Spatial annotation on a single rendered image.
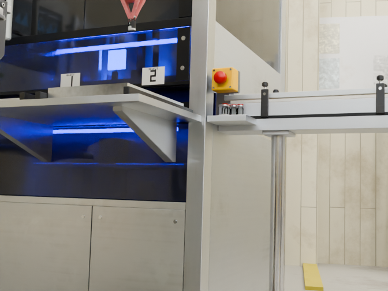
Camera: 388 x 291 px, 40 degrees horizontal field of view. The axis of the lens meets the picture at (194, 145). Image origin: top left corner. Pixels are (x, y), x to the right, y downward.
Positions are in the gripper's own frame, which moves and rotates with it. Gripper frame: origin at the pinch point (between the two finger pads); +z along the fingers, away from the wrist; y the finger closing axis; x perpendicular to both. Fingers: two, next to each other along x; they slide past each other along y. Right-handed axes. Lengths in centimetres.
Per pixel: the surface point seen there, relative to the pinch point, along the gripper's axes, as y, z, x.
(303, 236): 353, 89, -66
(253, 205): 73, 55, -32
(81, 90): -7.8, 22.5, 11.6
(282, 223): 32, 60, -43
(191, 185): 23, 48, -14
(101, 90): -9.7, 23.0, 5.1
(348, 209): 379, 65, -109
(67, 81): 37, 10, 34
